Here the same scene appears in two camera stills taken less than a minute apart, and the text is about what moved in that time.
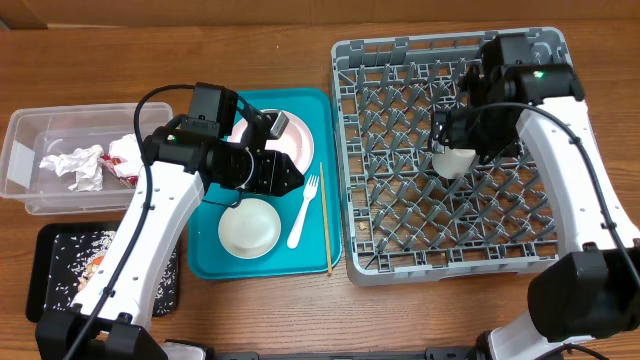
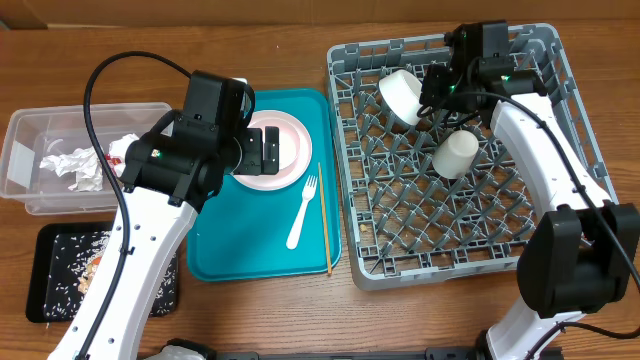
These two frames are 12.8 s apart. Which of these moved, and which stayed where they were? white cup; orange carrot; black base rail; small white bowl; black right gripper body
Moved: black right gripper body; small white bowl
Stayed: orange carrot; black base rail; white cup
